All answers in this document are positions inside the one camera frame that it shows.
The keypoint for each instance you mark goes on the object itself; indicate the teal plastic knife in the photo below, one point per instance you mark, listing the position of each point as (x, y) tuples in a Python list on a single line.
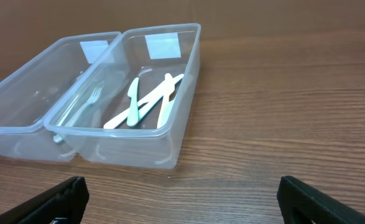
[(133, 116)]

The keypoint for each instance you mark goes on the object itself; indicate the yellow plastic knife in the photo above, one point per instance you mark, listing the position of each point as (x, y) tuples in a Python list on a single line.
[(169, 88)]

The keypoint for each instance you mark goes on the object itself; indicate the clear plastic container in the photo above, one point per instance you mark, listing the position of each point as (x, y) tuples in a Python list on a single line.
[(30, 92), (147, 53)]

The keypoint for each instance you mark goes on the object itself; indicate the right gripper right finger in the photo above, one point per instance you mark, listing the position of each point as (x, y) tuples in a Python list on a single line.
[(302, 204)]

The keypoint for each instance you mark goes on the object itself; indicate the white plastic fork crossing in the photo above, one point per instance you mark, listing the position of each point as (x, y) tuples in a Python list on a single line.
[(95, 94)]

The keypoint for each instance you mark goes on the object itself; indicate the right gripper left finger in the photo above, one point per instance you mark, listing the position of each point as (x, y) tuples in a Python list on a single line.
[(63, 203)]

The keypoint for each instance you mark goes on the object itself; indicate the grey-white plastic knife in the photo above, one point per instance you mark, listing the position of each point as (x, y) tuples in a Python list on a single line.
[(167, 111)]

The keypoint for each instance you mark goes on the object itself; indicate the pale blue plastic knife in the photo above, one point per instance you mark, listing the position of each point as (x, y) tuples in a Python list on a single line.
[(157, 99)]

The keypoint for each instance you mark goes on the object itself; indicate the left clear plastic container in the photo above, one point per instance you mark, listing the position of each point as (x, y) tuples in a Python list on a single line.
[(30, 92)]

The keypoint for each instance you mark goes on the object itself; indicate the right clear plastic container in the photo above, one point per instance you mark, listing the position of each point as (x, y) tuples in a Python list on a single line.
[(147, 53)]

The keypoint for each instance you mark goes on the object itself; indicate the white plastic knife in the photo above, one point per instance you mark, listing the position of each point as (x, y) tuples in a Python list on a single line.
[(119, 119)]

